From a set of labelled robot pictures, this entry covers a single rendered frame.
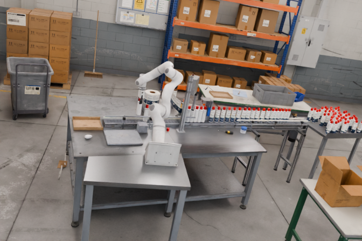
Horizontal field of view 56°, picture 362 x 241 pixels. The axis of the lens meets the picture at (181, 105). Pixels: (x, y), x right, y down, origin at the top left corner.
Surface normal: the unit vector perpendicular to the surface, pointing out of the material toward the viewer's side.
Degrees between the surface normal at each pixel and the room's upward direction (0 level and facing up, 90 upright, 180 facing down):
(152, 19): 90
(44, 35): 90
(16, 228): 0
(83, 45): 90
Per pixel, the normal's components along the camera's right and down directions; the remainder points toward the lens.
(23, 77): 0.44, 0.45
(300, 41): 0.15, 0.38
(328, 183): -0.96, -0.05
